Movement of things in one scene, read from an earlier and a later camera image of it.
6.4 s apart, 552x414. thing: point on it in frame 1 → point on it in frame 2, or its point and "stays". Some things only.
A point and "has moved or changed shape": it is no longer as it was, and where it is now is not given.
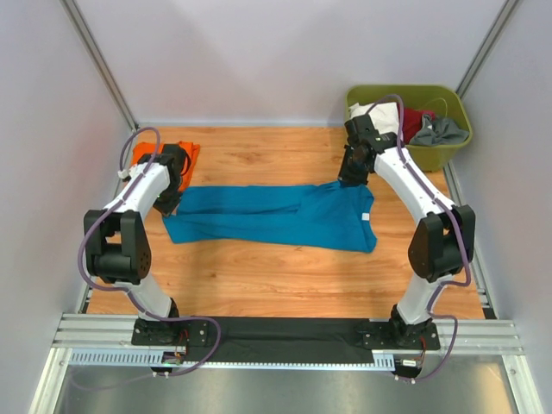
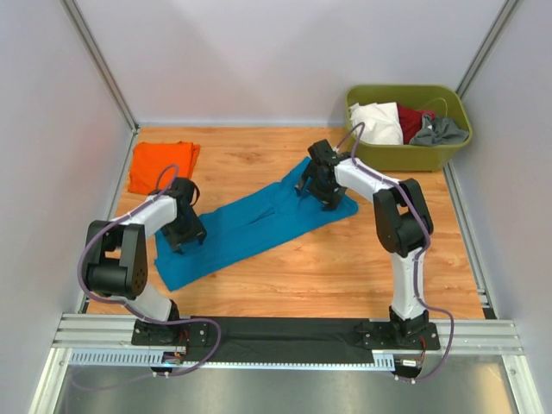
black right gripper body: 350,171 → 318,190
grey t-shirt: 439,131 stays
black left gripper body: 167,199 → 184,227
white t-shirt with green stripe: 384,116 stays
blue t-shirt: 338,214 has moved or changed shape
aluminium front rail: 108,341 stays
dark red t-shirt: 412,122 stays
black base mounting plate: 285,340 stays
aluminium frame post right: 500,20 stays
